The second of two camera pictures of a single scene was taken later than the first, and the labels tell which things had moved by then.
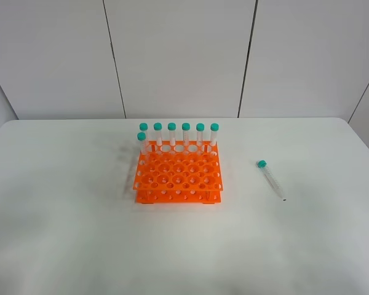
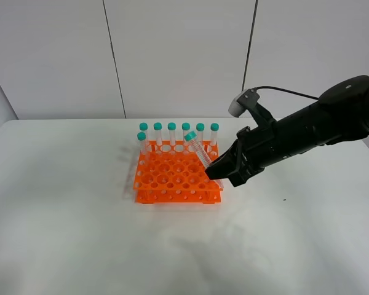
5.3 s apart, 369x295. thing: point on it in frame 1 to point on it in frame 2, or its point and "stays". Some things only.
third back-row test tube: x=171 y=127 stays
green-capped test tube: x=262 y=164 to x=203 y=152
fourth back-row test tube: x=186 y=128 stays
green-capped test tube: x=141 y=136 stays
